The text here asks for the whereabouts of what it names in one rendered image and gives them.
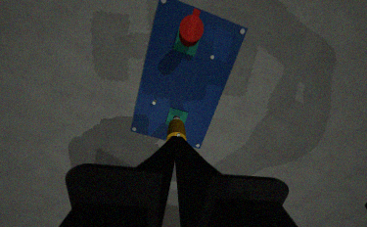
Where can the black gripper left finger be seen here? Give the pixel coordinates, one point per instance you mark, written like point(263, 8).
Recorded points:
point(144, 185)

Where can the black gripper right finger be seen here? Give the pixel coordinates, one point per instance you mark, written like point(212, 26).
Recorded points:
point(200, 185)

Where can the blue circuit board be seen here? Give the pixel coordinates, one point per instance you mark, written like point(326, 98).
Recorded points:
point(190, 56)

